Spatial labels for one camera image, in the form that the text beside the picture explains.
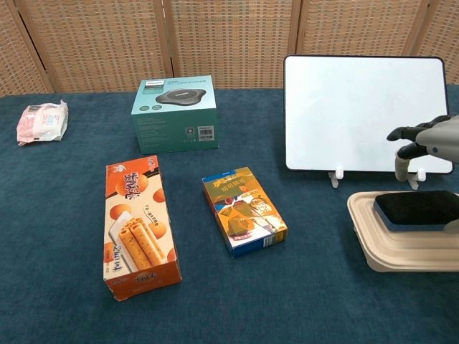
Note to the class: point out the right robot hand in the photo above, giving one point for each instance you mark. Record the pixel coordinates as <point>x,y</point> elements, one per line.
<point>441,139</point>

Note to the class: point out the black blue eraser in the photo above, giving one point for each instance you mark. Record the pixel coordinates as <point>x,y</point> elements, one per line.
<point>412,208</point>

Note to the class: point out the white magnetic whiteboard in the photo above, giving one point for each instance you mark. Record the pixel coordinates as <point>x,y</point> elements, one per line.
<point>351,114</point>

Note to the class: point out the beige pulp food container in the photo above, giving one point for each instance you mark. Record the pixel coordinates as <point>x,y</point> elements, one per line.
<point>394,251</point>

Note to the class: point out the blue yellow snack box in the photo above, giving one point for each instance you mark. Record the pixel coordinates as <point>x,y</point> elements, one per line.
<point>244,211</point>

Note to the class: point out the teal table cloth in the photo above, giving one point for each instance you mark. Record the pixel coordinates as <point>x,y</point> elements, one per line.
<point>287,304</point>

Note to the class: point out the woven wooden folding screen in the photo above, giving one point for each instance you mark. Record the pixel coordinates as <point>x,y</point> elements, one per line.
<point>229,39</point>

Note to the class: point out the teal speakerphone box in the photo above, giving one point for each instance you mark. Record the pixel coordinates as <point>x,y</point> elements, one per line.
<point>172,125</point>

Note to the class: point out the orange egg roll box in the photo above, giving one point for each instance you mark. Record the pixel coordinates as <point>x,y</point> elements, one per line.
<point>136,222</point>

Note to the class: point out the pink white tissue packet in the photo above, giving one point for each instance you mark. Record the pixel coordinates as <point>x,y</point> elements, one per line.
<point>43,122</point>

